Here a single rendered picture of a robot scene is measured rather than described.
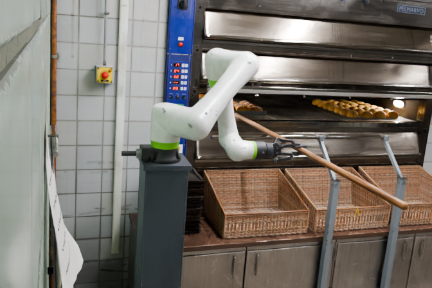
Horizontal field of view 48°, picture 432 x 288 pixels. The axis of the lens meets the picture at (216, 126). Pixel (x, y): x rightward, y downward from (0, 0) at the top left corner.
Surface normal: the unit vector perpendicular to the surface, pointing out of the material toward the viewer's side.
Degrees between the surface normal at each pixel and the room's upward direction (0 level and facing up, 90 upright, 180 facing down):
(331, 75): 70
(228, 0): 90
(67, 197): 90
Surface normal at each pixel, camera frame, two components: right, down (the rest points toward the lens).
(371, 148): 0.30, -0.12
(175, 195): 0.28, 0.22
